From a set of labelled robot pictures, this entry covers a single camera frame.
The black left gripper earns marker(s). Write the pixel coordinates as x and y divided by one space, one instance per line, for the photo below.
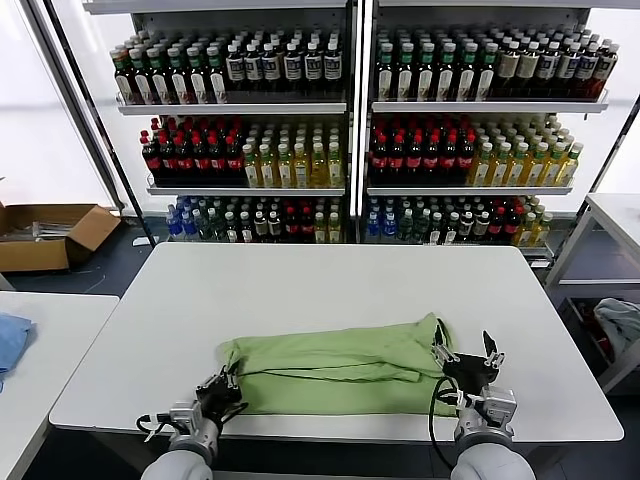
220 400

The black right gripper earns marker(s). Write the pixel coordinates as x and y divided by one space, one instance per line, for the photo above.
470 372

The light green polo shirt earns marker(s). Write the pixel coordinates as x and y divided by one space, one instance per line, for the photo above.
340 360

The grey white clothes pile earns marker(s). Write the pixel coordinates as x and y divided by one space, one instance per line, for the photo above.
620 320

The silver left wrist module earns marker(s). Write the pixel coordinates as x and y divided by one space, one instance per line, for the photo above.
185 414

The silver wrist module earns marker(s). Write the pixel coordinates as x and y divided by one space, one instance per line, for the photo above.
185 414
497 405

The silver right wrist module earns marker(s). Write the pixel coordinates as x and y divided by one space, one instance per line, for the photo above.
497 405

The red capped cola bottle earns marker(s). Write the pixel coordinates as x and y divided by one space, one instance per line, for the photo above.
466 160
218 162
380 161
496 226
292 227
415 161
235 162
201 162
432 161
307 227
151 162
397 161
449 161
511 225
168 162
185 162

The clear green labelled bottle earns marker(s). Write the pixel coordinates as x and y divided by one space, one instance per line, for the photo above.
202 226
216 227
422 227
406 227

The blue water bottle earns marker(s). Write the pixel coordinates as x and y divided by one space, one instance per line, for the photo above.
374 227
389 227
174 225
189 226

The small white floor object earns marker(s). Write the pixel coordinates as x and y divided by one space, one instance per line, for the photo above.
141 241

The white framed side table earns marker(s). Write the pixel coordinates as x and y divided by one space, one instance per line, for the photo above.
615 205

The blue folded cloth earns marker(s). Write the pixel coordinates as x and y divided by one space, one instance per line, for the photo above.
12 340

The open cardboard box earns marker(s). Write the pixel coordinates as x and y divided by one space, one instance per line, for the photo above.
35 252

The white vertical light strip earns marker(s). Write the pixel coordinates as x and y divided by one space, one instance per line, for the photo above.
357 150

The clear wrapped items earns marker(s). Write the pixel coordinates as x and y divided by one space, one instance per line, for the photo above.
45 230

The black slanted metal pole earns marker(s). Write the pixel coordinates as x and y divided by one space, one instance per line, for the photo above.
607 160
93 100

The grey shelf unit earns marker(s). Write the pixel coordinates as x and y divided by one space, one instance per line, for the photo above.
225 108
475 106

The dark tea bottle green cap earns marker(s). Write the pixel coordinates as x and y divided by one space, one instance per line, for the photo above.
199 85
144 85
407 80
487 80
469 80
218 85
448 80
162 85
180 85
126 85
386 80
428 80

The dark bottle beige label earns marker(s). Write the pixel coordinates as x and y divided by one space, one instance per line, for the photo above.
509 65
529 65

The dark bottle blue white label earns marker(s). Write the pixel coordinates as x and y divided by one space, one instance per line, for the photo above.
587 66
271 66
606 67
549 65
569 65
294 66
254 67
333 66
236 67
314 66

